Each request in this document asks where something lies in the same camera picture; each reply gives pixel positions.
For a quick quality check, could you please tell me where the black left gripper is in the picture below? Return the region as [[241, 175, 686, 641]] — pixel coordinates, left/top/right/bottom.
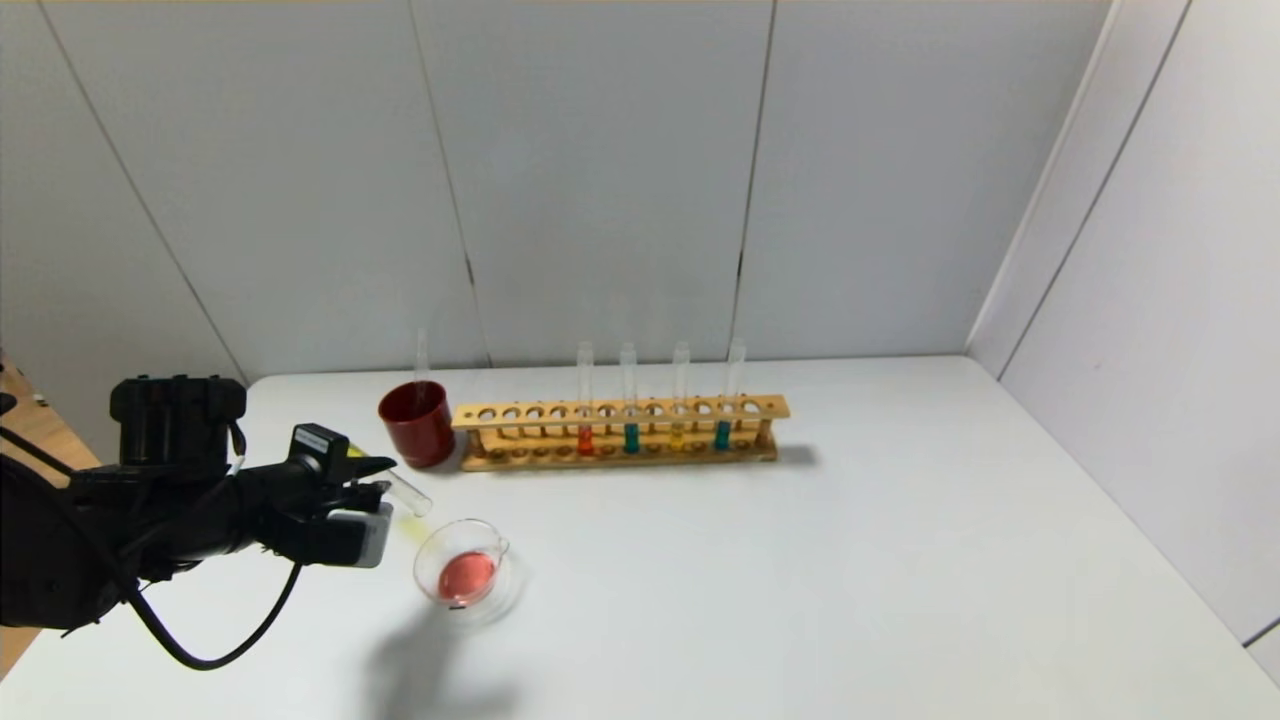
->
[[236, 422, 398, 522]]

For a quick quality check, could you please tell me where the yellow liquid test tube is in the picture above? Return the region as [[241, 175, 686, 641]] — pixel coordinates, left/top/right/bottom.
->
[[348, 446, 434, 519], [669, 341, 692, 451]]

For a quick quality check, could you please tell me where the blue-green liquid test tube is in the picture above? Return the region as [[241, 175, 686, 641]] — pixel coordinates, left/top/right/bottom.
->
[[712, 340, 747, 452], [620, 342, 642, 456]]

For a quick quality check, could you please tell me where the wooden test tube rack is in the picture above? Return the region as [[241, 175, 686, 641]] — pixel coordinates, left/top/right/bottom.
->
[[452, 394, 791, 473]]

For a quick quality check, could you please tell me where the dark red plastic cup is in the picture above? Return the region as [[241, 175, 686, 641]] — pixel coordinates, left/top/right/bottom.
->
[[378, 380, 457, 469]]

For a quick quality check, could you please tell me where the clear glass beaker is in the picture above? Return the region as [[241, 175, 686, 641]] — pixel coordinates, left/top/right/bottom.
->
[[413, 517, 524, 623]]

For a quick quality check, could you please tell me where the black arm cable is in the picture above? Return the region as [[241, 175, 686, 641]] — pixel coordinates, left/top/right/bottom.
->
[[120, 560, 306, 672]]

